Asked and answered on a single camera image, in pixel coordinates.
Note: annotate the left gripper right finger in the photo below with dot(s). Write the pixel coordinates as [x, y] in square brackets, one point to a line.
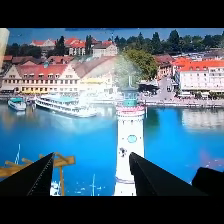
[151, 181]

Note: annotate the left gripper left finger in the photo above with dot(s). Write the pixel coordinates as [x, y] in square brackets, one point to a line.
[35, 180]

